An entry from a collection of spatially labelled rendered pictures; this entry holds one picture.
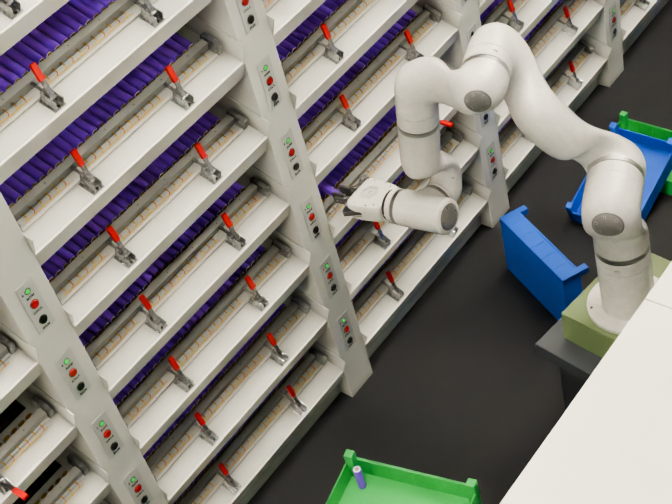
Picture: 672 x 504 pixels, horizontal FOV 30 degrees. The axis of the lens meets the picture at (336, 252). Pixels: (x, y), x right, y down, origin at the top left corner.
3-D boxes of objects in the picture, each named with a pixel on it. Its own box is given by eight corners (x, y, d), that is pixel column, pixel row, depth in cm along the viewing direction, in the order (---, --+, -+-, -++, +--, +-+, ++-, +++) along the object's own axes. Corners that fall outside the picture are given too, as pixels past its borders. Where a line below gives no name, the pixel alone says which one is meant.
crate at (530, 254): (568, 332, 333) (593, 318, 335) (562, 281, 319) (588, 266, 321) (507, 268, 354) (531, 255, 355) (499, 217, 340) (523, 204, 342)
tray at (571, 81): (603, 68, 396) (615, 38, 384) (502, 189, 367) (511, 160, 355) (549, 37, 401) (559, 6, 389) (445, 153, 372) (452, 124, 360)
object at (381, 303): (485, 209, 362) (494, 181, 351) (363, 354, 333) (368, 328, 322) (427, 173, 368) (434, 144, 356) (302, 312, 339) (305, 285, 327)
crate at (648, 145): (634, 241, 351) (628, 228, 344) (570, 220, 362) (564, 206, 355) (680, 154, 358) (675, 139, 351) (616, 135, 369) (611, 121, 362)
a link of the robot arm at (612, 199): (652, 227, 276) (644, 144, 260) (644, 288, 264) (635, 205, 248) (597, 227, 280) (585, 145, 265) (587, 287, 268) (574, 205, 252)
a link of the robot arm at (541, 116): (607, 231, 265) (616, 179, 276) (653, 207, 257) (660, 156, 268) (444, 79, 248) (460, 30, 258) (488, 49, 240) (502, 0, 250)
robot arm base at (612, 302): (688, 293, 285) (684, 235, 272) (639, 347, 277) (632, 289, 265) (619, 263, 297) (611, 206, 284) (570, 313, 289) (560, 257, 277)
